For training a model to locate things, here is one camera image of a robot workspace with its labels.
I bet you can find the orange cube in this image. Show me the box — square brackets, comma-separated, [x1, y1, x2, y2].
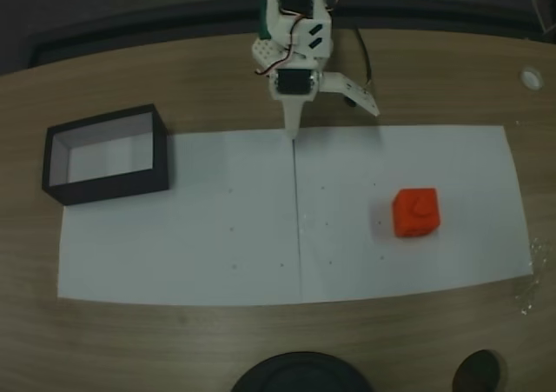
[392, 187, 444, 239]

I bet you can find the black rectangular box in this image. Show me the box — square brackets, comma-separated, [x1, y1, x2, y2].
[41, 103, 170, 206]

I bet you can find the green table clamp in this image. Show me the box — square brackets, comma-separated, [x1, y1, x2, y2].
[259, 0, 273, 41]

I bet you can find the white paper sheet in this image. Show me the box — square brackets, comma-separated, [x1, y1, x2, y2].
[291, 124, 534, 302]
[56, 127, 303, 307]

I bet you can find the large black round object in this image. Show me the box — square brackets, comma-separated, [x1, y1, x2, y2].
[229, 350, 373, 392]

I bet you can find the small dark round object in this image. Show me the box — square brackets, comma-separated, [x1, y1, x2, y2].
[453, 349, 510, 392]

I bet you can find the red white servo wire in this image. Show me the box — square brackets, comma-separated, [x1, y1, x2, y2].
[255, 17, 314, 78]

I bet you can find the white perforated base plate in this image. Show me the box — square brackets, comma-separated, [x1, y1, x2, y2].
[253, 38, 283, 74]

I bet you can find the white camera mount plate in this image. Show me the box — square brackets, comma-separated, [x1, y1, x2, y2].
[320, 70, 381, 117]

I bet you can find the black power cable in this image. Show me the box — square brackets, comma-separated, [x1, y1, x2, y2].
[355, 27, 374, 90]

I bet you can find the dark metal frame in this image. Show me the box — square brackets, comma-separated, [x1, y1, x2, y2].
[532, 0, 556, 43]

